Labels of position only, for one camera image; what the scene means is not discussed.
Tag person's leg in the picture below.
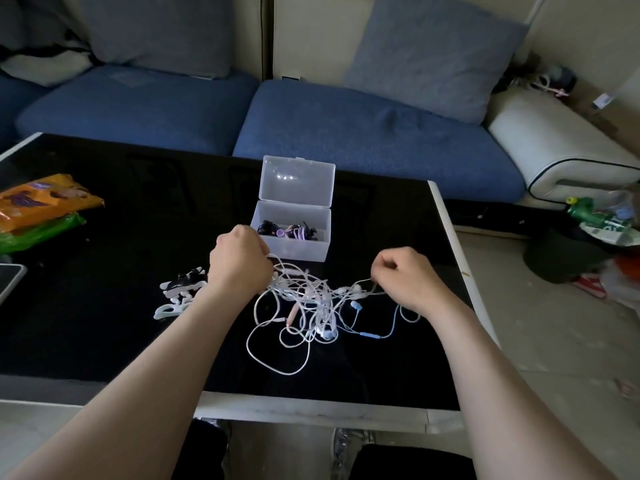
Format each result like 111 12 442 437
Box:
171 419 230 480
347 444 478 480

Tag person's right hand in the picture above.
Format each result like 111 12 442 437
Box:
370 246 459 318

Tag person's left forearm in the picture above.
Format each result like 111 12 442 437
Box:
0 284 257 480

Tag green snack packet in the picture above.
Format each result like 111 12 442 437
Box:
0 212 87 255

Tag cream sofa armrest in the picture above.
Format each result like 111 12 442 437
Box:
486 86 640 208

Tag grey blue throw pillow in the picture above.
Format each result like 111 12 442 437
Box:
75 0 235 80
342 0 531 125

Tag person's right forearm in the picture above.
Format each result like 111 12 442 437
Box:
426 300 620 480

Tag white earphone cables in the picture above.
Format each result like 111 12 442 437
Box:
244 254 387 377

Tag orange snack packet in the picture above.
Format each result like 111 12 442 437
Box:
0 173 105 234

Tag person's left hand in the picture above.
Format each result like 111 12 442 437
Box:
207 225 275 301

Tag purple earphones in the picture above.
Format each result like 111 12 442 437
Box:
279 222 319 242

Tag black waste bin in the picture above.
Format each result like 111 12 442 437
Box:
523 226 617 285

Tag green plastic bottle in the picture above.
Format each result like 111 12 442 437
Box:
566 196 632 230

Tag blue sofa seat cushion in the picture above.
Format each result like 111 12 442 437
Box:
232 79 527 203
15 64 261 157

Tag white black cloth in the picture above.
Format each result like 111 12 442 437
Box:
0 37 98 88

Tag red white packet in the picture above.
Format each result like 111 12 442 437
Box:
572 272 609 301

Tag white plastic bag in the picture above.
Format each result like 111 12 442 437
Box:
579 220 640 248

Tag person's left leg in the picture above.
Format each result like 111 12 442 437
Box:
171 419 230 480

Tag white black patterned cable winder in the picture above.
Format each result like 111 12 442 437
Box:
159 267 209 297
153 291 197 321

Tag person's right leg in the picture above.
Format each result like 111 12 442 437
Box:
347 444 478 480

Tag black glass coffee table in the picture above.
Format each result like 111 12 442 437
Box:
0 132 501 435

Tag light blue earphones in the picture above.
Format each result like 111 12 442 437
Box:
349 294 424 341

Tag clear plastic storage box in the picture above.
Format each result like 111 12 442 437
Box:
249 155 336 263

